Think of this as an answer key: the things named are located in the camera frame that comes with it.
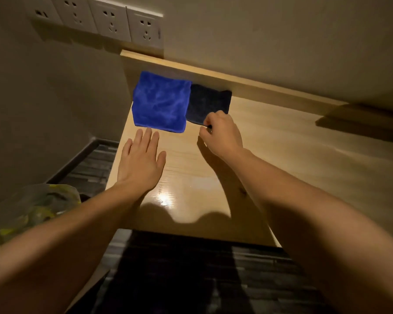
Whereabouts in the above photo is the bright blue microfibre cloth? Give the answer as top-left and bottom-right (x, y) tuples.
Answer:
(131, 71), (193, 134)

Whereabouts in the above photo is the person's left forearm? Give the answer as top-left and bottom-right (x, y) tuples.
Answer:
(0, 182), (145, 314)

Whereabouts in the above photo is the dark navy microfibre cloth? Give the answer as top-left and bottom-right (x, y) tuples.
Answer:
(185, 83), (233, 126)

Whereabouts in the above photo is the person's left hand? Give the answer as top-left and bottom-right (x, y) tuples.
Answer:
(117, 128), (167, 194)

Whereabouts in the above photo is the person's right forearm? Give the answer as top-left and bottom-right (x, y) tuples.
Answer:
(228, 150), (393, 314)

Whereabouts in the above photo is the white wall socket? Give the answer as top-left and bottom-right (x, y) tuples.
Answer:
(126, 6), (164, 50)
(87, 0), (132, 43)
(50, 0), (98, 34)
(22, 0), (63, 26)

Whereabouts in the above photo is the person's right hand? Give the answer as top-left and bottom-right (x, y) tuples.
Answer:
(199, 110), (244, 161)

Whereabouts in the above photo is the wooden desk back rail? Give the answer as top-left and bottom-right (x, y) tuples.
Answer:
(120, 49), (393, 117)

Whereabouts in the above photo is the translucent plastic bag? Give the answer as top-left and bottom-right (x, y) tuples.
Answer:
(0, 183), (82, 243)

